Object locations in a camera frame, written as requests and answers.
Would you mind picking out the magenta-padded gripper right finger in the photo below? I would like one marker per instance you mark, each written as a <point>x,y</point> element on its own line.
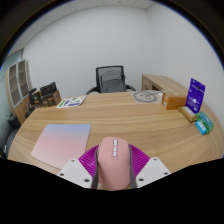
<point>143,166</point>

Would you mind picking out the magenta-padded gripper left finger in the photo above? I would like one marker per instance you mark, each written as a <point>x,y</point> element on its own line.
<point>85,166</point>

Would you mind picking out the pink computer mouse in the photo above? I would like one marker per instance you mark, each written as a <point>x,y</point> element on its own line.
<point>113,163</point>

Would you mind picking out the pink-blue gradient mouse pad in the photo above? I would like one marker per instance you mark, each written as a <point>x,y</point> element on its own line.
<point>61,141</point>

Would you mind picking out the green-white printed leaflet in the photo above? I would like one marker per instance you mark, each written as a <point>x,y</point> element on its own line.
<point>71,102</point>

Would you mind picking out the small cyan box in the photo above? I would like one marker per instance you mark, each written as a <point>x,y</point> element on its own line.
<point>201,127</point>

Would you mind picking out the small tan box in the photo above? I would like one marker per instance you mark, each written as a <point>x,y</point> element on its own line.
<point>188,113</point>

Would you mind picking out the grey round printed sheet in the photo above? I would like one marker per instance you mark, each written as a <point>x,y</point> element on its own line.
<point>146,96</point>

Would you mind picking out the orange-brown cardboard box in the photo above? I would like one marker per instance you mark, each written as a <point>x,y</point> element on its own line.
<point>174,100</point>

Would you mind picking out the large dark printed carton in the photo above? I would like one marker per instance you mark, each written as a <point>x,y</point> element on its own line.
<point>52,99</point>

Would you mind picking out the green flat box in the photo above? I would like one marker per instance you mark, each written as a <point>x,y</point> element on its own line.
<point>206,120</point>

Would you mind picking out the small dark printed carton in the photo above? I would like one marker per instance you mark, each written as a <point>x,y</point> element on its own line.
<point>40,101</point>

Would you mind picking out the black leather armchair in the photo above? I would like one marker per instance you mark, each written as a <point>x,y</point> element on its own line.
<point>8,133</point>

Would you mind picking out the wooden side desk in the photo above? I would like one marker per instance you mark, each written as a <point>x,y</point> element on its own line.
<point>160,82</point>

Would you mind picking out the flat black box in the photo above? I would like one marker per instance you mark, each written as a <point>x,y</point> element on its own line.
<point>48,88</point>

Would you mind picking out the small black visitor chair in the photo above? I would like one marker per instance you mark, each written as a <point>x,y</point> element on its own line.
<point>33,96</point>

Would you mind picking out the purple standing card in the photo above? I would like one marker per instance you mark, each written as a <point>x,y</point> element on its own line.
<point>195,95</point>

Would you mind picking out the black mesh office chair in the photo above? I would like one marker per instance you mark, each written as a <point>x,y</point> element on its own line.
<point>111,80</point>

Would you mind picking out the wooden shelf unit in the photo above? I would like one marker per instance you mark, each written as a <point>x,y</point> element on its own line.
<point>18,86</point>

